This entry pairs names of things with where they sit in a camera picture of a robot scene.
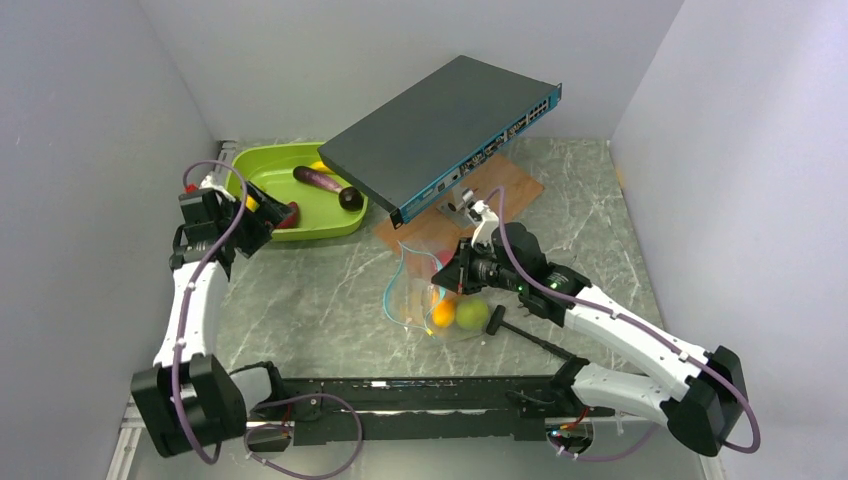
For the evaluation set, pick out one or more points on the dark brown toy fruit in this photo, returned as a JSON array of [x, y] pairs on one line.
[[350, 199]]

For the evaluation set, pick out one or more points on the orange toy mango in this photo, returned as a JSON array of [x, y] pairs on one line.
[[444, 313]]

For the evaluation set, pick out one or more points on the clear zip top bag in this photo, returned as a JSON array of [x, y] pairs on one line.
[[410, 297]]

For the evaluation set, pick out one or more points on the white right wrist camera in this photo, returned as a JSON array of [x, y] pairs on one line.
[[485, 221]]

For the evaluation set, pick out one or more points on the purple toy eggplant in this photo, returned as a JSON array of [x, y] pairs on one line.
[[312, 177]]

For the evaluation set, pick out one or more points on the wooden board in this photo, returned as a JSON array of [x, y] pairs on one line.
[[438, 228]]

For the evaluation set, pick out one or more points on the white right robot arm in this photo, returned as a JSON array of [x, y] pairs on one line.
[[698, 395]]

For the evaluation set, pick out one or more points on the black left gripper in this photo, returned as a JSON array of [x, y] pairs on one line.
[[271, 209]]

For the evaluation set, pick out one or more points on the dark grey network switch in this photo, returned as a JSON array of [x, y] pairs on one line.
[[414, 149]]

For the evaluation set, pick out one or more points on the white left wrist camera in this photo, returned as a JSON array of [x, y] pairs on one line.
[[210, 182]]

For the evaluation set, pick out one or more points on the lime green plastic tray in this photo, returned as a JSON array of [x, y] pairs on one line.
[[320, 214]]

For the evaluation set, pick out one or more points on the green toy pear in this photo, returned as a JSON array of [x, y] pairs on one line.
[[472, 314]]

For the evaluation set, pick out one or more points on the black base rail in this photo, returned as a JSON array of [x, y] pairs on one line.
[[326, 410]]

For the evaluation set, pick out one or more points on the yellow toy banana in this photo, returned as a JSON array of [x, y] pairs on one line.
[[251, 203], [321, 167]]

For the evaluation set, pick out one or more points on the metal stand bracket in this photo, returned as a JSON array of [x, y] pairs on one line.
[[457, 207]]

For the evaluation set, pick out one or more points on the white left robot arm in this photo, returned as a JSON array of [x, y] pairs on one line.
[[202, 211]]

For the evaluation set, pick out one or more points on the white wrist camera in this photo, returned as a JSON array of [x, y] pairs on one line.
[[210, 182], [485, 221]]

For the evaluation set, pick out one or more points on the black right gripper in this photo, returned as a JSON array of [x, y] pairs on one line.
[[459, 273]]

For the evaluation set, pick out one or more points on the red toy apple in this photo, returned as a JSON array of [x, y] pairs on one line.
[[444, 257]]

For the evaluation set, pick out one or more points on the dark red toy fruit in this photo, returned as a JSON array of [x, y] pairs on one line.
[[290, 216]]

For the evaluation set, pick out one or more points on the black rubber mallet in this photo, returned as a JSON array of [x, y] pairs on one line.
[[497, 322]]

